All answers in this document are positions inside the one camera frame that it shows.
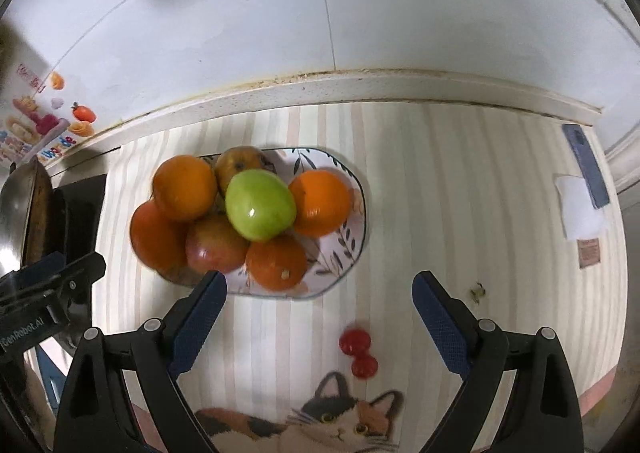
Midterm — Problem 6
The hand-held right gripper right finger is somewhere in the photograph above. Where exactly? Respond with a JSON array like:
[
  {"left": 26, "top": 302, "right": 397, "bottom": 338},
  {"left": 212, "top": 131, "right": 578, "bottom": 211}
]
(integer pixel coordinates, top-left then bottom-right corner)
[{"left": 411, "top": 270, "right": 586, "bottom": 453}]

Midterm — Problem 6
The oval leaf patterned plate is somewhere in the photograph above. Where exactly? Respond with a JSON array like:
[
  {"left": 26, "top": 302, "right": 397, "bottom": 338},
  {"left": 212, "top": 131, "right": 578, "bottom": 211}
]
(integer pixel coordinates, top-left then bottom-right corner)
[{"left": 150, "top": 147, "right": 370, "bottom": 300}]

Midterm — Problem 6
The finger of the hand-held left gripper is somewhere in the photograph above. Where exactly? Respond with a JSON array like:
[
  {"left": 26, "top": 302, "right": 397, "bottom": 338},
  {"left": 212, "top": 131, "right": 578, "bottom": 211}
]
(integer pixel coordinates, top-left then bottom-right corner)
[{"left": 0, "top": 253, "right": 107, "bottom": 306}]

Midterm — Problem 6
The white paper sheet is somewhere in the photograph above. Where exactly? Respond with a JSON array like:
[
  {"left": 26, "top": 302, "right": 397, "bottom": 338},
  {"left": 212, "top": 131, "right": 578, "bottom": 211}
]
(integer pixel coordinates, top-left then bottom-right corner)
[{"left": 554, "top": 174, "right": 610, "bottom": 241}]

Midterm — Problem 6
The blue smartphone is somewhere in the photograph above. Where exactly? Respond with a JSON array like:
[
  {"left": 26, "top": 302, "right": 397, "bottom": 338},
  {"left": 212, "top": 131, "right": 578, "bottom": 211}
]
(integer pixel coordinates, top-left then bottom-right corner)
[{"left": 561, "top": 123, "right": 611, "bottom": 209}]

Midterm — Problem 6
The black glass gas stove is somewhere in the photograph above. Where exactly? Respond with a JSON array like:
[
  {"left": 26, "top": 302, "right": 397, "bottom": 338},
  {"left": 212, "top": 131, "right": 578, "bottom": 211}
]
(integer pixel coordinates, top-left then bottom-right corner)
[{"left": 47, "top": 173, "right": 108, "bottom": 354}]

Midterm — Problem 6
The large orange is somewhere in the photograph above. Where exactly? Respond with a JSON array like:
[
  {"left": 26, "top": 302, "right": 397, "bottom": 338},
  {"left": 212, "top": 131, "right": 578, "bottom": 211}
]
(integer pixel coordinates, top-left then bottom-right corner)
[{"left": 130, "top": 200, "right": 193, "bottom": 273}]

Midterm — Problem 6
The steel wok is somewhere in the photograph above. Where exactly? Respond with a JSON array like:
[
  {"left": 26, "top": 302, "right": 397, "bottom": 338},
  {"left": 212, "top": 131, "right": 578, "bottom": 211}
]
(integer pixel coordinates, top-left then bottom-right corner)
[{"left": 0, "top": 156, "right": 53, "bottom": 279}]

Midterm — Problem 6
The green apple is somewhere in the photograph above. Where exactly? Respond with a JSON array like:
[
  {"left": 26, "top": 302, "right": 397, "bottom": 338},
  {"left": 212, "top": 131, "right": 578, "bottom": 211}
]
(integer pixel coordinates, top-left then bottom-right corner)
[{"left": 225, "top": 170, "right": 298, "bottom": 242}]

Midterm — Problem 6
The dark reddish orange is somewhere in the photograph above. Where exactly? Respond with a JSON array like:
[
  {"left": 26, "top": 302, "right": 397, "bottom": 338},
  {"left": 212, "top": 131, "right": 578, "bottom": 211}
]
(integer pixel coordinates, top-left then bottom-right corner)
[{"left": 245, "top": 234, "right": 308, "bottom": 291}]

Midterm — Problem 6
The small brown card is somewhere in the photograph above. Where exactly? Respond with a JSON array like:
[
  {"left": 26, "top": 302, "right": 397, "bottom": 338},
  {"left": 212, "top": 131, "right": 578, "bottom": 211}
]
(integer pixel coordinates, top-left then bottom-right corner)
[{"left": 576, "top": 238, "right": 602, "bottom": 271}]

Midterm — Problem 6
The dark blotchy apple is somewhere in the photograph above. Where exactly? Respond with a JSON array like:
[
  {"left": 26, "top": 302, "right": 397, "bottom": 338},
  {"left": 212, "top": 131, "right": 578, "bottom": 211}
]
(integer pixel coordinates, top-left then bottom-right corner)
[{"left": 215, "top": 146, "right": 271, "bottom": 194}]

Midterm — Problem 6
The red apple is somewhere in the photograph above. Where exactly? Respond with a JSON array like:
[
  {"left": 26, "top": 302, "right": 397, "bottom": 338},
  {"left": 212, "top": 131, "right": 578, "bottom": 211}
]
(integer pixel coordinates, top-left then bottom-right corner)
[{"left": 185, "top": 213, "right": 251, "bottom": 275}]

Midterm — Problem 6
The striped mat with cat print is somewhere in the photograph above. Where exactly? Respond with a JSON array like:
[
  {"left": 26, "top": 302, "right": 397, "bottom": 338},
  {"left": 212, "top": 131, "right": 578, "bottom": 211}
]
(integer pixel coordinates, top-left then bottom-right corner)
[{"left": 22, "top": 100, "right": 631, "bottom": 453}]

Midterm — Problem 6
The small orange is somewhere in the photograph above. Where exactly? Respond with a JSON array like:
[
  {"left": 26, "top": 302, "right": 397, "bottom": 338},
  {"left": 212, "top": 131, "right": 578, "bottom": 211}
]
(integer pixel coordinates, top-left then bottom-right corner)
[
  {"left": 152, "top": 154, "right": 219, "bottom": 223},
  {"left": 288, "top": 170, "right": 353, "bottom": 239}
]

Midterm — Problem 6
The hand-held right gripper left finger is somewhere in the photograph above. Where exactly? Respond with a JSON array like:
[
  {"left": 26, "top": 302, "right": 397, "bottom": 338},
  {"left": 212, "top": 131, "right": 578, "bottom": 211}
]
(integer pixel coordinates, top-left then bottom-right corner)
[{"left": 54, "top": 269, "right": 228, "bottom": 453}]

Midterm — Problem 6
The blue cabinet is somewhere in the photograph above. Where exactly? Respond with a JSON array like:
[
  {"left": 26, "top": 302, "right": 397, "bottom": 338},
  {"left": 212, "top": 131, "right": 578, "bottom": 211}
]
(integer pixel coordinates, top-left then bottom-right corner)
[{"left": 35, "top": 345, "right": 68, "bottom": 409}]

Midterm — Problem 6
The colourful wall sticker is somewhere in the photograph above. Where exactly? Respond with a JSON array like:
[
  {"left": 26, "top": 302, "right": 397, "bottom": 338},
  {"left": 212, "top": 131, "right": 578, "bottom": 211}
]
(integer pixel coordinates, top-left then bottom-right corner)
[{"left": 0, "top": 62, "right": 96, "bottom": 166}]

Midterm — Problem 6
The red cherry tomato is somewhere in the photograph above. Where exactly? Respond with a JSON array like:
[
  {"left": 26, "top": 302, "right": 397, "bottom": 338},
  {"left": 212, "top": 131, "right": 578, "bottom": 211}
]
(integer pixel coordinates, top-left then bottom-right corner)
[
  {"left": 351, "top": 354, "right": 378, "bottom": 379},
  {"left": 339, "top": 328, "right": 369, "bottom": 355}
]

